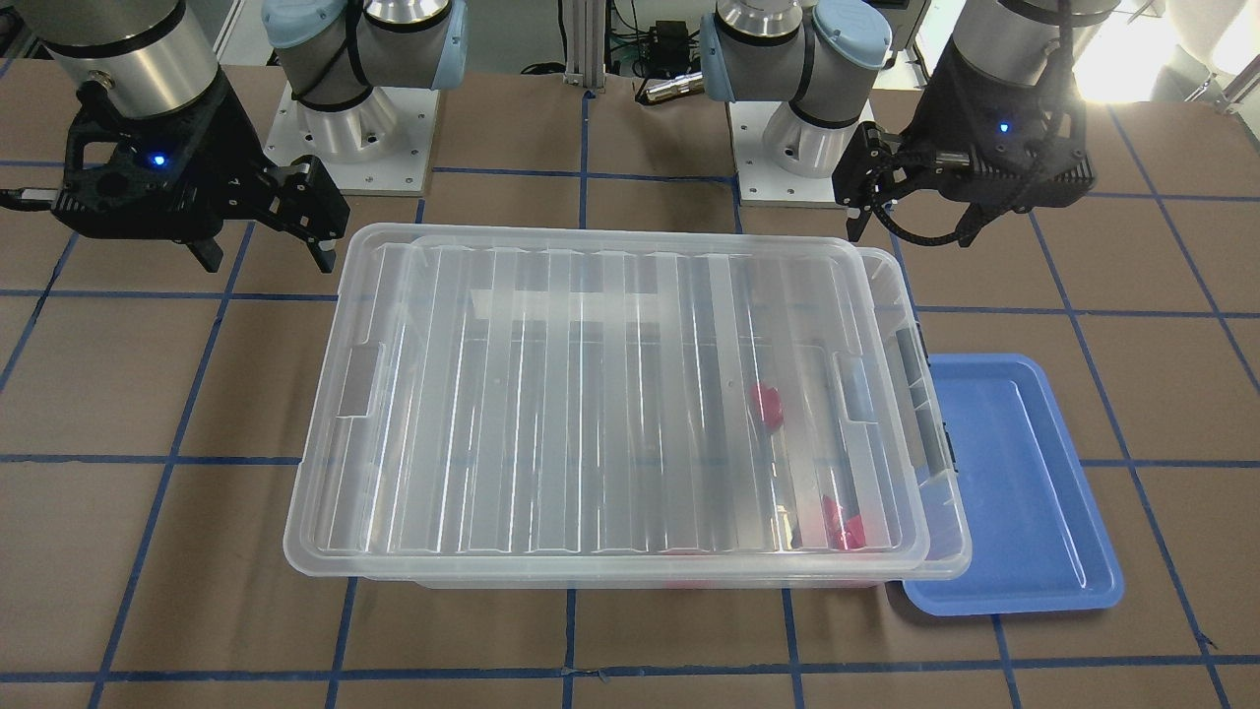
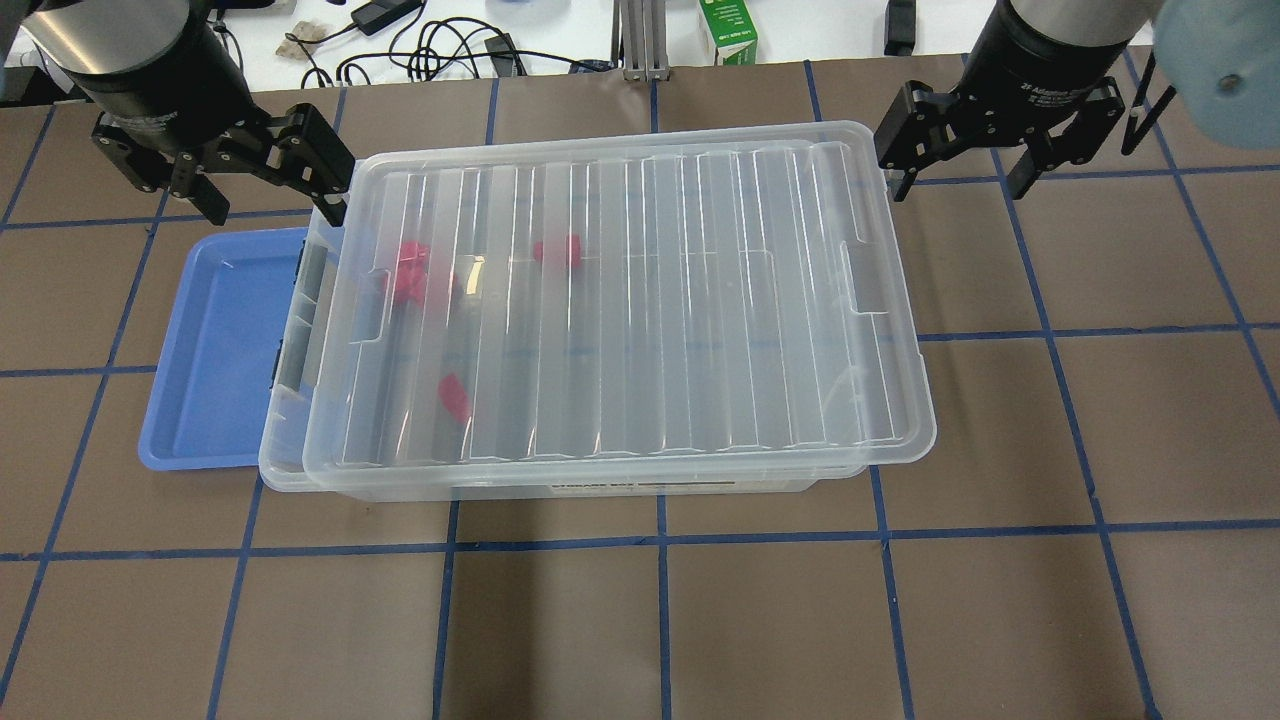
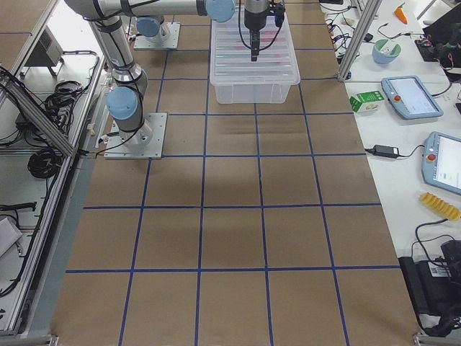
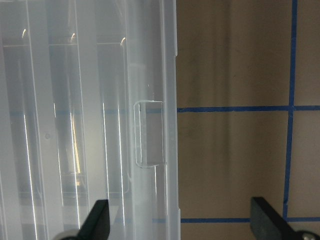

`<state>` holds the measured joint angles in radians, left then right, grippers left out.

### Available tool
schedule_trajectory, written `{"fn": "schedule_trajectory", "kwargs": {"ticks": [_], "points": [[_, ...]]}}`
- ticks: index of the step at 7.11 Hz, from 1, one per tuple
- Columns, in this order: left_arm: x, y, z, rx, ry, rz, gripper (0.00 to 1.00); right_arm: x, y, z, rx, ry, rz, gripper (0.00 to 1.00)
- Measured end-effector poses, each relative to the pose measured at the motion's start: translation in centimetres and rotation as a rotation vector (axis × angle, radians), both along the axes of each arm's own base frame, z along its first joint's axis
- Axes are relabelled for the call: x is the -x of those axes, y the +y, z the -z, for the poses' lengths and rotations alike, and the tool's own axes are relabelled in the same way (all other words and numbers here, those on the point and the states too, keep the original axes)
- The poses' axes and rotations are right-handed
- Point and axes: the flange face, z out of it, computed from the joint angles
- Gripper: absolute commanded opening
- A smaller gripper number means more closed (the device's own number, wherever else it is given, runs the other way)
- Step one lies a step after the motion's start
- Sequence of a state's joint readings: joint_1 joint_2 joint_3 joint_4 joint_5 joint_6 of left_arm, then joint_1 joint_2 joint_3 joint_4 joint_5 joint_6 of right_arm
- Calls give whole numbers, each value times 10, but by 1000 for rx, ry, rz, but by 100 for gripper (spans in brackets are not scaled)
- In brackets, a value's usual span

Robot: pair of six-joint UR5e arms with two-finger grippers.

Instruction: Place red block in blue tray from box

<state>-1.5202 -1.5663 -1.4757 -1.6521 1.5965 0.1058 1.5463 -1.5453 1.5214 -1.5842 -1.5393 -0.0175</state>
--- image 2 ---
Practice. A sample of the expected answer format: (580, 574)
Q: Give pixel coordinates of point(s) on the clear plastic box lid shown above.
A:
(670, 218)

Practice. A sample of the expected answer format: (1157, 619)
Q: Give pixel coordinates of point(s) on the black power adapter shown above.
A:
(372, 17)

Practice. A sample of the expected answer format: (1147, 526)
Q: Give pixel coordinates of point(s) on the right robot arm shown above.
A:
(1219, 58)

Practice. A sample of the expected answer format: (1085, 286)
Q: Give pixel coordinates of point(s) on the aluminium frame post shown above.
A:
(639, 40)

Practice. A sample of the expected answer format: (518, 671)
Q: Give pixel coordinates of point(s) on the red block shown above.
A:
(566, 251)
(409, 284)
(454, 397)

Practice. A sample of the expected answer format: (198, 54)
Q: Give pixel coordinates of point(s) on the clear plastic storage box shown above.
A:
(564, 403)

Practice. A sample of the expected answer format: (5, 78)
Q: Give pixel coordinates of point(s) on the green white carton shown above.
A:
(729, 31)

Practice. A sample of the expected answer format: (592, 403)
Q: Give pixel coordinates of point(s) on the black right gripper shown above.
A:
(1040, 72)

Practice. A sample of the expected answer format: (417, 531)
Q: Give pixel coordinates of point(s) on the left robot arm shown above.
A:
(59, 27)

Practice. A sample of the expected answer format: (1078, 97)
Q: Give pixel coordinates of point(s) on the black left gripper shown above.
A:
(160, 88)

